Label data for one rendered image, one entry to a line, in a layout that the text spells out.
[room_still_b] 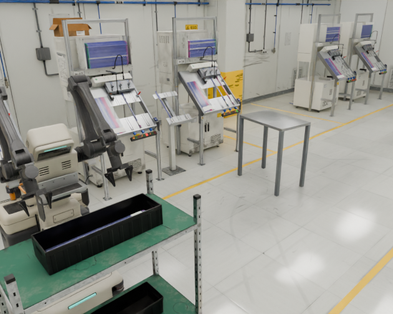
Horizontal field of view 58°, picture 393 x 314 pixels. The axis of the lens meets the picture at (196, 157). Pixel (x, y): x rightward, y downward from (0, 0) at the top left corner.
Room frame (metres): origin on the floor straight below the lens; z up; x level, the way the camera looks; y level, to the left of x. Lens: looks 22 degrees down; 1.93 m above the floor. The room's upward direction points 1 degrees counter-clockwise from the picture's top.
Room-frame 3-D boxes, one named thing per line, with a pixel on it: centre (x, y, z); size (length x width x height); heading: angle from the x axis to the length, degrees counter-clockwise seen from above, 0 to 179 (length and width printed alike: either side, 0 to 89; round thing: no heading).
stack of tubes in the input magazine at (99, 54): (4.21, 1.02, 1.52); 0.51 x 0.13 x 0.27; 131
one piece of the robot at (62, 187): (1.78, 0.76, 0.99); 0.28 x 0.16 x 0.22; 131
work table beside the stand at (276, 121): (3.96, -0.90, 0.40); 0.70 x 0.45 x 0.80; 33
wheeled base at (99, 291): (2.00, 0.96, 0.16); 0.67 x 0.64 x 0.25; 41
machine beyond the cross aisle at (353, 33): (8.51, -3.71, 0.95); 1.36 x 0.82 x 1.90; 41
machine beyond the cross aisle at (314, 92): (7.56, -2.61, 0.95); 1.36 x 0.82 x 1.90; 41
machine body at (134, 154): (4.26, 1.14, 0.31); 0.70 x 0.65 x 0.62; 131
